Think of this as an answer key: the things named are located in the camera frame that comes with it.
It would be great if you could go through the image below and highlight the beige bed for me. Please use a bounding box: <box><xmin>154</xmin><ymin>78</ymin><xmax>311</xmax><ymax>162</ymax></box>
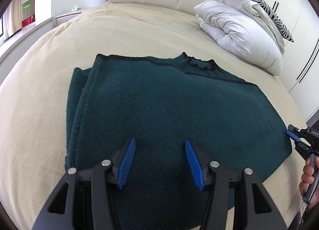
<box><xmin>1</xmin><ymin>3</ymin><xmax>304</xmax><ymax>229</ymax></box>

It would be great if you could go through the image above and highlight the white nightstand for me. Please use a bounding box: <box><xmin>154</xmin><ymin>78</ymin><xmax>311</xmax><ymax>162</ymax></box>
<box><xmin>55</xmin><ymin>9</ymin><xmax>88</xmax><ymax>27</ymax></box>

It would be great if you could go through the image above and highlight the white folded duvet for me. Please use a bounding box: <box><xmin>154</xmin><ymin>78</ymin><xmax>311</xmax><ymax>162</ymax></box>
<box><xmin>194</xmin><ymin>0</ymin><xmax>285</xmax><ymax>76</ymax></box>

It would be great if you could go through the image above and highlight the red storage box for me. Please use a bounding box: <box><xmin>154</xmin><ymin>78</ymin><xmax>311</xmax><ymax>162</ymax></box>
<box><xmin>22</xmin><ymin>15</ymin><xmax>35</xmax><ymax>27</ymax></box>

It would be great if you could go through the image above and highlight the person right hand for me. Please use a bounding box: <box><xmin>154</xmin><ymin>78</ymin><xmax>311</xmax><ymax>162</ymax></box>
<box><xmin>299</xmin><ymin>158</ymin><xmax>314</xmax><ymax>195</ymax></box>

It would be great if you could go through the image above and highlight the white wardrobe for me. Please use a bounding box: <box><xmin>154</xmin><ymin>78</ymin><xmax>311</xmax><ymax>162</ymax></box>
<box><xmin>265</xmin><ymin>0</ymin><xmax>318</xmax><ymax>122</ymax></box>

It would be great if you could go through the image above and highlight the dark green sweater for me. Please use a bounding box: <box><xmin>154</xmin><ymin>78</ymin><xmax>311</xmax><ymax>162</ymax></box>
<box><xmin>65</xmin><ymin>54</ymin><xmax>292</xmax><ymax>229</ymax></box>

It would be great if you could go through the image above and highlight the beige curtain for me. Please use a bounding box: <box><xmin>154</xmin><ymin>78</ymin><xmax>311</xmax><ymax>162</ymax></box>
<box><xmin>3</xmin><ymin>0</ymin><xmax>22</xmax><ymax>40</ymax></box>

